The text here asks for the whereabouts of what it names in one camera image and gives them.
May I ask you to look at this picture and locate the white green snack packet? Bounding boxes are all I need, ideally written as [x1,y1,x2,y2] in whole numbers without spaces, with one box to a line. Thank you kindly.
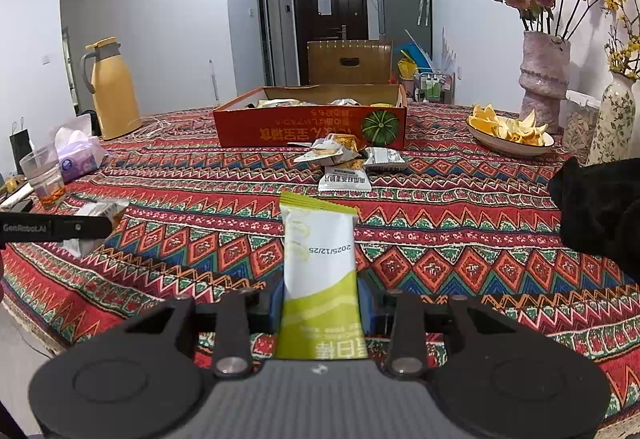
[274,192,368,360]

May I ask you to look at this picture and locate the clear plastic cup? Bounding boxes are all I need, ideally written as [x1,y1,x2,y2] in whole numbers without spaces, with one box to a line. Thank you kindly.
[20,143,65,210]

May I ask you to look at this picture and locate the small black paper bag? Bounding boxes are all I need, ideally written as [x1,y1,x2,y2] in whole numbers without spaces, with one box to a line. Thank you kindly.
[9,118,32,174]

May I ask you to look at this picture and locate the purple tissue pack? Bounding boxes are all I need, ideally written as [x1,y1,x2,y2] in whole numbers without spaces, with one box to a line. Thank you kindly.
[53,114,106,184]

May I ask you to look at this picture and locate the colourful patterned tablecloth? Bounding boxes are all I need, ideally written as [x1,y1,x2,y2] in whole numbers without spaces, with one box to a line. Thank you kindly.
[2,104,639,437]

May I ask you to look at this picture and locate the white labelled snack packet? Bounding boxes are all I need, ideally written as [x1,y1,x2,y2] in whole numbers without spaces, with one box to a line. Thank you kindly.
[318,167,372,193]

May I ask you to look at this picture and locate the silver snack packet right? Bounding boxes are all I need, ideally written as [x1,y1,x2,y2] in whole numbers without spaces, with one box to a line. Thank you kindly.
[363,146,409,170]

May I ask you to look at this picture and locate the yellow thermos jug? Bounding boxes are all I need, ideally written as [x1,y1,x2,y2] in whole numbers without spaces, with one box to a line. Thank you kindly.
[80,37,142,140]

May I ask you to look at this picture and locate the red cardboard snack box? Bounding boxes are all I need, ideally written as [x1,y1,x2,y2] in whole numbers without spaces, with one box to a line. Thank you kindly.
[213,84,408,150]

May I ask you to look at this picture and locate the plate of orange peels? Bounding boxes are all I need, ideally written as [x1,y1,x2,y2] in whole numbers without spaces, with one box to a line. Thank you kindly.
[465,105,555,157]

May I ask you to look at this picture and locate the black cloth bag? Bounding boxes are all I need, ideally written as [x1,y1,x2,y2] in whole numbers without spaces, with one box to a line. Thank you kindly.
[548,157,640,281]

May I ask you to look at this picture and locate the brown cardboard box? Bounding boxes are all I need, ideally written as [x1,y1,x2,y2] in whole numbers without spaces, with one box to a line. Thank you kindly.
[307,40,393,84]

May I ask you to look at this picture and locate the floral storage jar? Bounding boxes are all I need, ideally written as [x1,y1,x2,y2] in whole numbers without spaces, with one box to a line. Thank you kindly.
[562,90,601,165]

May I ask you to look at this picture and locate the white floral slim vase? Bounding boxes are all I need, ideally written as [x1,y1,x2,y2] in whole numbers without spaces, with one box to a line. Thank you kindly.
[587,73,636,166]

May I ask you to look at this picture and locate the pink ceramic flower vase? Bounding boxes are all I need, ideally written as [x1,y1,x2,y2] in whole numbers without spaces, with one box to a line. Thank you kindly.
[518,30,570,134]

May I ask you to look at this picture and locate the dark entrance door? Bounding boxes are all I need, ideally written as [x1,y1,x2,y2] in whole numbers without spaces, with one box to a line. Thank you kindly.
[293,0,369,84]

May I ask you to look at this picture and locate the grey refrigerator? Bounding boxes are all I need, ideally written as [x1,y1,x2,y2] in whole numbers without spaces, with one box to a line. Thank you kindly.
[378,0,433,55]

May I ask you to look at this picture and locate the yellow blossom branches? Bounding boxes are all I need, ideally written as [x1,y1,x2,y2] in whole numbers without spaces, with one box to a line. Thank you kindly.
[603,0,640,82]

